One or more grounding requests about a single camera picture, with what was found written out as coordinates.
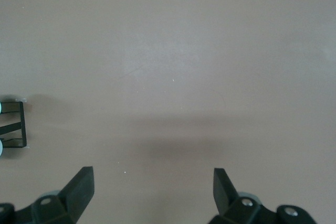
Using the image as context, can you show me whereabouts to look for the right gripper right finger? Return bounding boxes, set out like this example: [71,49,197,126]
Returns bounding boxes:
[207,167,316,224]

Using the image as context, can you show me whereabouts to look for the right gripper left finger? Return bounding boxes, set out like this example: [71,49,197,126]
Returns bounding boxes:
[0,166,96,224]

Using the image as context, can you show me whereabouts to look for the black wire cup rack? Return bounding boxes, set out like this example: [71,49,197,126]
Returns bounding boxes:
[0,99,28,148]

